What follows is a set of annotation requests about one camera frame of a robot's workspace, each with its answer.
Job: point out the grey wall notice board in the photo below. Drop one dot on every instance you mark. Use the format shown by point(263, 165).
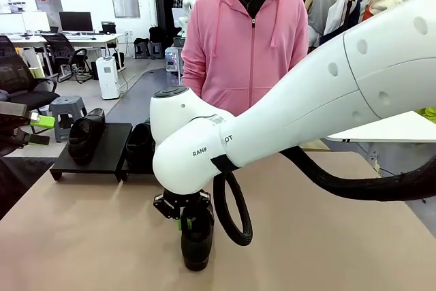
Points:
point(47, 8)

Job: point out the black mesh office chair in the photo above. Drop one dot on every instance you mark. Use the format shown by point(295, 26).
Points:
point(61, 49)

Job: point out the person in pink hoodie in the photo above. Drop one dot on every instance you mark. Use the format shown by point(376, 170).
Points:
point(238, 49)

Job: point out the white computer monitor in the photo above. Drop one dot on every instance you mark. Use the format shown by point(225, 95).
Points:
point(35, 22)
point(12, 23)

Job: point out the black backpack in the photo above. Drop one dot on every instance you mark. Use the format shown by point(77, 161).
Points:
point(157, 33)

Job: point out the black leather dress shoe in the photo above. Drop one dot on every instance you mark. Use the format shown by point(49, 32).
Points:
point(139, 148)

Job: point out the black textured buckle shoe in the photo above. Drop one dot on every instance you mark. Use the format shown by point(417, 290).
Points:
point(197, 250)
point(85, 141)

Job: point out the black computer monitor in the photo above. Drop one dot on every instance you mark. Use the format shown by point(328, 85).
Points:
point(75, 22)

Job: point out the neon green trousers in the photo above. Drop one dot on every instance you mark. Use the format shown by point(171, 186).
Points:
point(429, 112)

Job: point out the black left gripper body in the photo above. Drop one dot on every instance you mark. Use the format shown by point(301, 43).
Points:
point(10, 124)

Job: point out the white office desk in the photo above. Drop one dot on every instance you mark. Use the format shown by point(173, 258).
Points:
point(98, 38)

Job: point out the white table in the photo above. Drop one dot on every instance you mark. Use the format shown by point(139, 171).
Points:
point(391, 127)

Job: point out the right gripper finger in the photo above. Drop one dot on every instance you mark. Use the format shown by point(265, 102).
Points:
point(179, 223)
point(191, 223)

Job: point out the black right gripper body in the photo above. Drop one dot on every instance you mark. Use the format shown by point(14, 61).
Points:
point(177, 204)

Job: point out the black shoe stand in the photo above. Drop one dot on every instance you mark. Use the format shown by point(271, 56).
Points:
point(112, 148)
point(139, 170)

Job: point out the black step stool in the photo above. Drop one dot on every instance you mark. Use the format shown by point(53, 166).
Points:
point(156, 50)
point(141, 49)

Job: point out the white air purifier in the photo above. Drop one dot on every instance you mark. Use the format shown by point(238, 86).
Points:
point(107, 79)

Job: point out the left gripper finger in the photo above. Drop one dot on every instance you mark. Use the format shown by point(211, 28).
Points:
point(44, 121)
point(37, 140)

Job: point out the black printer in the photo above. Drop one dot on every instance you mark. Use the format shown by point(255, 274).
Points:
point(109, 28)

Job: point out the mannequin in white navy jacket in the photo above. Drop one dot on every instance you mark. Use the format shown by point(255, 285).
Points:
point(337, 15)

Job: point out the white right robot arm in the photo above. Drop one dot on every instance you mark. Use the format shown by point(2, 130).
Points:
point(306, 93)

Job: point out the person's right forearm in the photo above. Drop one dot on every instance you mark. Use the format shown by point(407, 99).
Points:
point(192, 79)

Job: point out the mannequin in grey tank top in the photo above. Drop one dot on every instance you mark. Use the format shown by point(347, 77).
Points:
point(322, 4)

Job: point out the grey plastic stool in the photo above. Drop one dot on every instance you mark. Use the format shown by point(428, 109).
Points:
point(68, 102)

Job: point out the clear storage drawers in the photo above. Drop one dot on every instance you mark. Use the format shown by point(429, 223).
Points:
point(172, 61)

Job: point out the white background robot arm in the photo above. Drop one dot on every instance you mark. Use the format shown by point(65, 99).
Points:
point(186, 8)

